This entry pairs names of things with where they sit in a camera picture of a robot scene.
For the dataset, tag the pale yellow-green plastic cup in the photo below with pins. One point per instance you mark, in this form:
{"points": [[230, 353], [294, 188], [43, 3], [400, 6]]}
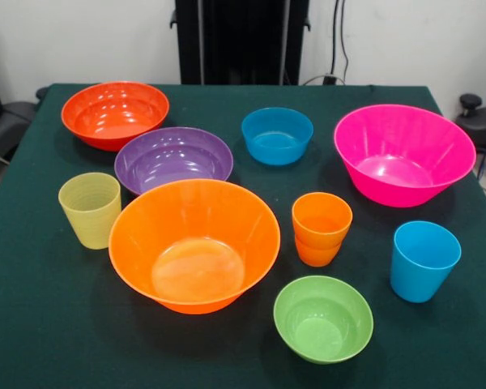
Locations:
{"points": [[90, 219]]}

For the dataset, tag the small green plastic bowl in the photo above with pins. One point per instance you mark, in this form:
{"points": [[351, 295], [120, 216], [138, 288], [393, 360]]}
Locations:
{"points": [[322, 324]]}

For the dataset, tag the large orange plastic bowl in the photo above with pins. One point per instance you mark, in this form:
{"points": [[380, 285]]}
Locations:
{"points": [[194, 251]]}

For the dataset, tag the small blue plastic bowl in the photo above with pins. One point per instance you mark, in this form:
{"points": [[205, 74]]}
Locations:
{"points": [[277, 138]]}

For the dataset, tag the dark green table cloth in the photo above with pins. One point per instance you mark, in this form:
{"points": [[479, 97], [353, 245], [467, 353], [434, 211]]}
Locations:
{"points": [[44, 304]]}

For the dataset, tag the red plastic bowl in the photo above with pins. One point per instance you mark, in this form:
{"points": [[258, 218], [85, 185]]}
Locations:
{"points": [[113, 113]]}

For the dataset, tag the black office chair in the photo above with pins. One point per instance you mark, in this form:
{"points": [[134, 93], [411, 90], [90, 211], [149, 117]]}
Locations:
{"points": [[482, 121], [8, 121]]}

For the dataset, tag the large pink plastic bowl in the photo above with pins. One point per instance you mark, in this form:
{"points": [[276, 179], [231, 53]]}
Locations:
{"points": [[401, 162]]}

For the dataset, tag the blue plastic cup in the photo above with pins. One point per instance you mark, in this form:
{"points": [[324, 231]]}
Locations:
{"points": [[423, 271]]}

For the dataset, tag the orange plastic cup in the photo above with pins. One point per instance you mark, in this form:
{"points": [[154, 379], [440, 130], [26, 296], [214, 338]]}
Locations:
{"points": [[322, 223], [318, 257]]}

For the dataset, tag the purple plastic bowl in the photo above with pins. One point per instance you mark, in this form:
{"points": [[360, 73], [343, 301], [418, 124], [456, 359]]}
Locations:
{"points": [[172, 162]]}

